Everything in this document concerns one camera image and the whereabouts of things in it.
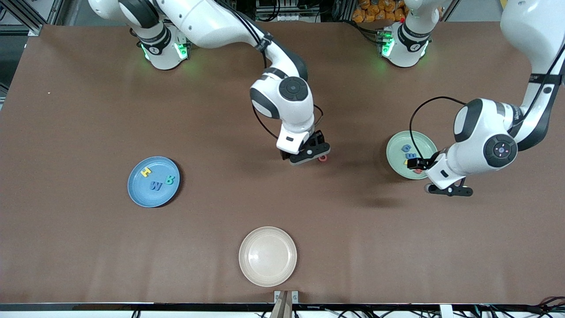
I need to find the green plate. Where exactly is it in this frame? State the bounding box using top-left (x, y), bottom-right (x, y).
top-left (386, 130), bottom-right (439, 180)

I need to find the beige plate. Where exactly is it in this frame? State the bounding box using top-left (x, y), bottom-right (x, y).
top-left (239, 226), bottom-right (298, 288)

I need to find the blue plate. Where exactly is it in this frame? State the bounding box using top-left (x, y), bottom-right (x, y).
top-left (127, 156), bottom-right (181, 208)

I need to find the orange packet pile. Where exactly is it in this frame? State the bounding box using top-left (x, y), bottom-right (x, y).
top-left (352, 0), bottom-right (407, 23)

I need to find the brown table mat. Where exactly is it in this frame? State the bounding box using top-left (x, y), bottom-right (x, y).
top-left (0, 22), bottom-right (565, 305)

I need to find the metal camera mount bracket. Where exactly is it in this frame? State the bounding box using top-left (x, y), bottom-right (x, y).
top-left (274, 290), bottom-right (299, 318)

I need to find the aluminium frame profile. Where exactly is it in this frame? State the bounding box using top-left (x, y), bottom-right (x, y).
top-left (0, 0), bottom-right (67, 37)

